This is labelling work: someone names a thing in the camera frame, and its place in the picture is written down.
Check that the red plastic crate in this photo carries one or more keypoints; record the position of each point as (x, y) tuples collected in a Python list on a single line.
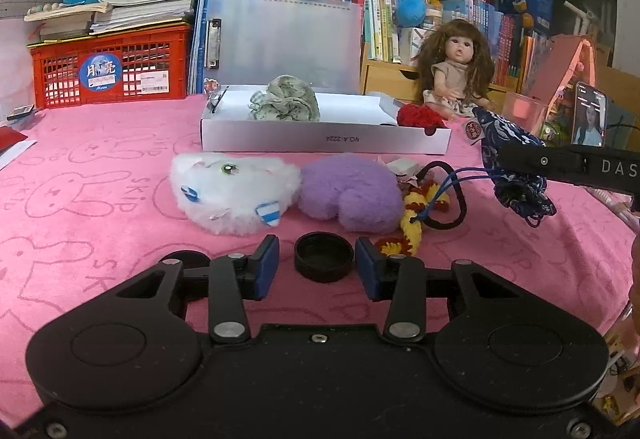
[(60, 79)]

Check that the small black case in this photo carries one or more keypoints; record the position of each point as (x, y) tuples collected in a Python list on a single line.
[(20, 111)]

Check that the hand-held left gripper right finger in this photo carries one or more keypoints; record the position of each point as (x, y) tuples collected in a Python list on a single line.
[(367, 269)]

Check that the small green toy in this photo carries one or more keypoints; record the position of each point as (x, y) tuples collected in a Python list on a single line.
[(552, 129)]

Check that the brown-haired baby doll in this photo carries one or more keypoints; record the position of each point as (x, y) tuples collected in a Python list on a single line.
[(457, 64)]

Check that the row of blue-spined books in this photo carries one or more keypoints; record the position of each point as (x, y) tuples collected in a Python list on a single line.
[(490, 34)]

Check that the black round cap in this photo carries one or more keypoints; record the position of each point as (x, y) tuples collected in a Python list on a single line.
[(324, 259), (192, 256)]

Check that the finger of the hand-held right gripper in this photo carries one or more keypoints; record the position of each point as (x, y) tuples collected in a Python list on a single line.
[(542, 161)]

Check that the row of upright books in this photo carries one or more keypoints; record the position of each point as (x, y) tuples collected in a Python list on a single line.
[(385, 19)]

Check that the white paper sheet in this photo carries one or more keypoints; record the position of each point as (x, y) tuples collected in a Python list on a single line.
[(17, 154)]

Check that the red envelope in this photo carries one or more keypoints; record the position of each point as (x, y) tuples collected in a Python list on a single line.
[(11, 139)]

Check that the wooden drawer box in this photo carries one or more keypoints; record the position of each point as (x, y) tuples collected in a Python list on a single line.
[(385, 79)]

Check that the green checked doll dress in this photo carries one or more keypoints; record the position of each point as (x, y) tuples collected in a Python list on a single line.
[(285, 99)]

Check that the purple plush toy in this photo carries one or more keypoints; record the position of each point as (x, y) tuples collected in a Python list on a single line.
[(345, 194)]

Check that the clear drinking glass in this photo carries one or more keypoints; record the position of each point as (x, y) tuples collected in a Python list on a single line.
[(522, 111)]

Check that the red knitted doll hat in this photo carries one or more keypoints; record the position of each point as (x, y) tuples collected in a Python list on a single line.
[(420, 116)]

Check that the white shallow cardboard box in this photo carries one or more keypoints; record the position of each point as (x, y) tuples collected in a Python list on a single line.
[(280, 136)]

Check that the white pipe frame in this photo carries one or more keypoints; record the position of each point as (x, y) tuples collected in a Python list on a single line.
[(582, 16)]

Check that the black binder clip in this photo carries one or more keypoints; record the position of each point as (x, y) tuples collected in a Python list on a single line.
[(219, 100)]

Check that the translucent clipboard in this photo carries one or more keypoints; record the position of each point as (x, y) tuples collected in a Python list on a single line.
[(290, 39)]

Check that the pink toy house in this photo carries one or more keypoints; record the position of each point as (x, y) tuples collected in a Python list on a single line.
[(560, 64)]

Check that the pink rabbit print blanket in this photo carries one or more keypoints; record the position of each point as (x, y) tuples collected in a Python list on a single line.
[(100, 199)]

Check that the white grid board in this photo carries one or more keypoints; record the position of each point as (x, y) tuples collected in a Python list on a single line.
[(25, 1)]

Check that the smartphone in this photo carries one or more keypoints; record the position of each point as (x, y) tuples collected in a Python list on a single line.
[(590, 114)]

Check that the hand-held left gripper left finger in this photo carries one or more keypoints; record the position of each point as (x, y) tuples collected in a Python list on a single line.
[(267, 269)]

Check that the white plush cat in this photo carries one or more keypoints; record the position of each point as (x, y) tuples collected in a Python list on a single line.
[(230, 194)]

